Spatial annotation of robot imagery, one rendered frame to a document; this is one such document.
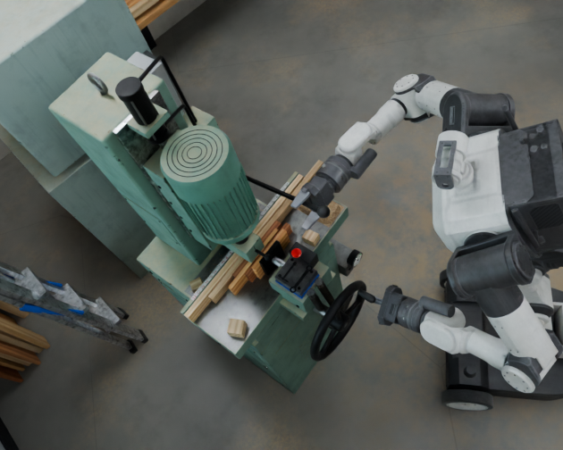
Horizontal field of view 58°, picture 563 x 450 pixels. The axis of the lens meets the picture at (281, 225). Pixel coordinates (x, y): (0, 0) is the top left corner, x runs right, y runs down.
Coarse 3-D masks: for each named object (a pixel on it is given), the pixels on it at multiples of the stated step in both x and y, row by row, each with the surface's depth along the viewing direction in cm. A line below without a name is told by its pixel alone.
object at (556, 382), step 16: (448, 288) 224; (464, 304) 219; (480, 320) 215; (496, 336) 212; (448, 368) 211; (464, 368) 205; (480, 368) 204; (560, 368) 202; (448, 384) 209; (464, 384) 202; (480, 384) 201; (496, 384) 204; (544, 384) 201; (560, 384) 200; (544, 400) 209
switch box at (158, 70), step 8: (136, 56) 137; (144, 56) 136; (136, 64) 136; (144, 64) 135; (160, 64) 134; (152, 72) 133; (160, 72) 135; (168, 80) 139; (168, 88) 140; (176, 96) 144
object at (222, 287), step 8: (312, 168) 175; (312, 176) 174; (304, 184) 173; (296, 192) 172; (288, 200) 171; (280, 208) 170; (288, 208) 171; (280, 216) 169; (272, 224) 168; (264, 232) 167; (240, 256) 164; (232, 272) 162; (224, 280) 161; (232, 280) 164; (216, 288) 160; (224, 288) 162; (208, 296) 159; (216, 296) 160
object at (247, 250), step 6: (252, 234) 156; (252, 240) 155; (258, 240) 156; (228, 246) 161; (234, 246) 156; (240, 246) 155; (246, 246) 154; (252, 246) 154; (258, 246) 158; (264, 246) 161; (234, 252) 162; (240, 252) 156; (246, 252) 154; (252, 252) 156; (246, 258) 158; (252, 258) 158
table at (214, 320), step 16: (320, 224) 169; (336, 224) 170; (320, 240) 166; (272, 272) 164; (256, 288) 162; (272, 288) 161; (208, 304) 162; (224, 304) 161; (240, 304) 160; (256, 304) 159; (272, 304) 158; (288, 304) 161; (208, 320) 160; (224, 320) 159; (256, 320) 157; (304, 320) 159; (224, 336) 156; (256, 336) 160; (240, 352) 156
